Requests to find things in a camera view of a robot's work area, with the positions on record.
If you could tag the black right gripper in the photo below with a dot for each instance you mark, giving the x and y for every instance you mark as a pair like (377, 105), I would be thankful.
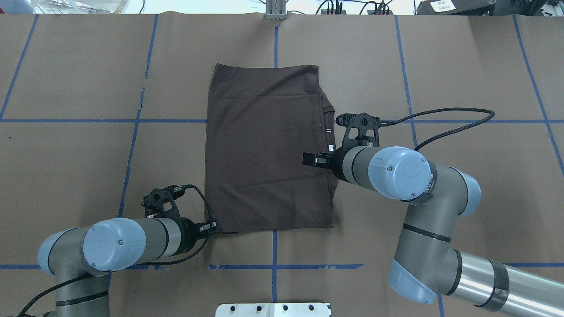
(336, 163)

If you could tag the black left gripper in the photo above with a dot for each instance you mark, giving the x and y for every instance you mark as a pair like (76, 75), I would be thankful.
(190, 230)

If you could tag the brown t-shirt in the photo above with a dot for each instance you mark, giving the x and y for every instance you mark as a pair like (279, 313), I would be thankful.
(260, 122)

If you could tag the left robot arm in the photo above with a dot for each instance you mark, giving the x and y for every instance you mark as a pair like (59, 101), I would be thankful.
(81, 259)

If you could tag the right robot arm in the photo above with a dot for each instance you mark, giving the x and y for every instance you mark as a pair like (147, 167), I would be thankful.
(425, 264)

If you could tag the black power strip plugs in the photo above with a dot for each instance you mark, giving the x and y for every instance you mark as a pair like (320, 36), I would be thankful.
(354, 7)

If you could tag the labelled dark box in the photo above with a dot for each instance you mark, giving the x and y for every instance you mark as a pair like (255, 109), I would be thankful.
(456, 7)

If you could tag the clear plastic bag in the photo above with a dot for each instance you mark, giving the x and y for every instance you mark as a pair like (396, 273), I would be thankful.
(78, 6)

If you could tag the white pedestal column base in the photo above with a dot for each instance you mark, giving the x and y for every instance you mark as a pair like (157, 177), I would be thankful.
(285, 309)

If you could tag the aluminium frame post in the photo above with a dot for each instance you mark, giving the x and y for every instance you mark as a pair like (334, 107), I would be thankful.
(275, 9)

